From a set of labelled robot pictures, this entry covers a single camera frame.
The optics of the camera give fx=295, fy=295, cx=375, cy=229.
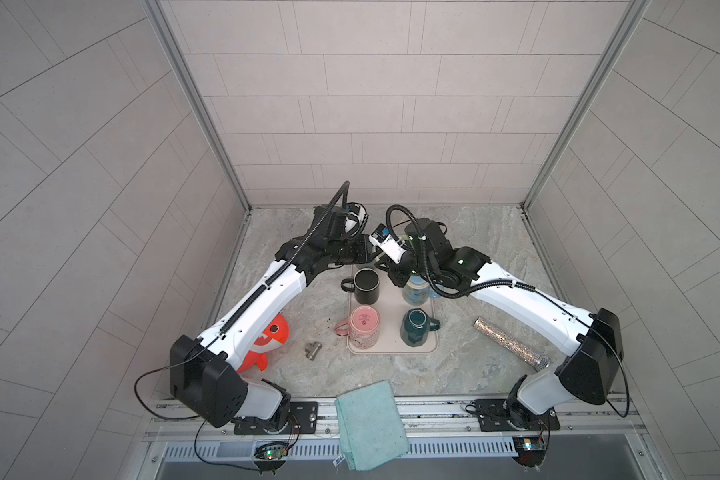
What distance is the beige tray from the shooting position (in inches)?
30.3

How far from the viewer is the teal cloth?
0.67 m

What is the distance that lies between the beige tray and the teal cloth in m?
0.10

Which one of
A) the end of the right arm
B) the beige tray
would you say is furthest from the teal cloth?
the end of the right arm

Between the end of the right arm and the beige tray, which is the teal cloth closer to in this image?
the beige tray
